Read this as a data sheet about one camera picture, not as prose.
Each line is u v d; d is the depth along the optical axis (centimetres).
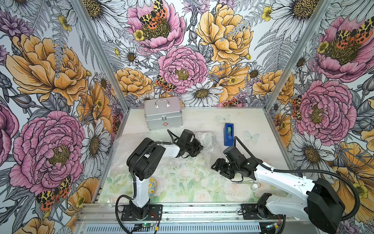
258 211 67
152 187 81
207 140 94
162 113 99
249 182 85
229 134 99
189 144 84
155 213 74
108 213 76
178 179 85
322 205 40
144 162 52
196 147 87
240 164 64
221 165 73
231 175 71
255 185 79
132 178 52
